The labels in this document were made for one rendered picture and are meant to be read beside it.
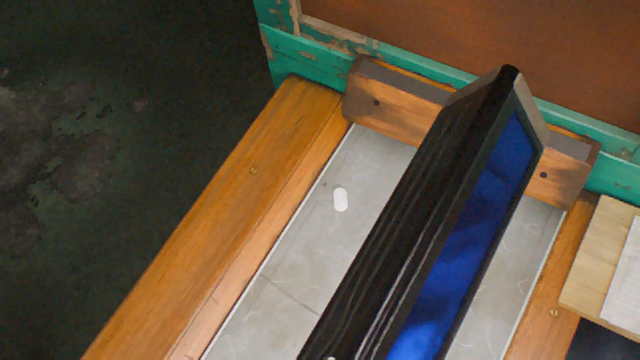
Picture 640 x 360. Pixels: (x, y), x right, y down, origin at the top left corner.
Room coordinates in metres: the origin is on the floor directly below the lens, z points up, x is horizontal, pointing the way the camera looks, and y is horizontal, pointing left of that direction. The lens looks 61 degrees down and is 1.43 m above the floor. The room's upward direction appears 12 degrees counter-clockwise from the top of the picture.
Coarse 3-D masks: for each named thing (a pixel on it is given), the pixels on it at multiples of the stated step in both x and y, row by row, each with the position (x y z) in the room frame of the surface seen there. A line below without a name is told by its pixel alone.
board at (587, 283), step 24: (600, 216) 0.25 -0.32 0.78; (624, 216) 0.25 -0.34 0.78; (600, 240) 0.22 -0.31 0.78; (624, 240) 0.22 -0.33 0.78; (576, 264) 0.20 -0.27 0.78; (600, 264) 0.20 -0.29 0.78; (576, 288) 0.18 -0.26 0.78; (600, 288) 0.17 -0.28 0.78; (576, 312) 0.15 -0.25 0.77; (600, 312) 0.15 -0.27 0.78
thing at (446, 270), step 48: (480, 96) 0.22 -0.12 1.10; (528, 96) 0.22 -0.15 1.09; (432, 144) 0.21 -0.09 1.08; (480, 144) 0.19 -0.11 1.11; (528, 144) 0.20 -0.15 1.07; (432, 192) 0.16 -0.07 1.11; (480, 192) 0.16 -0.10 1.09; (384, 240) 0.15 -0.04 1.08; (432, 240) 0.13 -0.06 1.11; (480, 240) 0.14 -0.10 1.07; (336, 288) 0.13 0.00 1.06; (384, 288) 0.11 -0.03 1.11; (432, 288) 0.11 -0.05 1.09; (336, 336) 0.09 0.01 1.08; (384, 336) 0.08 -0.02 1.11; (432, 336) 0.09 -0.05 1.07
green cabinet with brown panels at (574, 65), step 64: (256, 0) 0.60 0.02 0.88; (320, 0) 0.55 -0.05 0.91; (384, 0) 0.49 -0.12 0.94; (448, 0) 0.44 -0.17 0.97; (512, 0) 0.40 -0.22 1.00; (576, 0) 0.37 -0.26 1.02; (448, 64) 0.44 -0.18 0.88; (512, 64) 0.39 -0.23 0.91; (576, 64) 0.35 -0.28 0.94; (576, 128) 0.32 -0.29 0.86
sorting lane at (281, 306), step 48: (384, 144) 0.43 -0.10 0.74; (384, 192) 0.36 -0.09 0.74; (288, 240) 0.32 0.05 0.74; (336, 240) 0.31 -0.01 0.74; (528, 240) 0.26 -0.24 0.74; (288, 288) 0.26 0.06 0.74; (480, 288) 0.21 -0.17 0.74; (528, 288) 0.20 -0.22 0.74; (240, 336) 0.21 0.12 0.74; (288, 336) 0.20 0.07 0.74; (480, 336) 0.15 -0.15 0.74
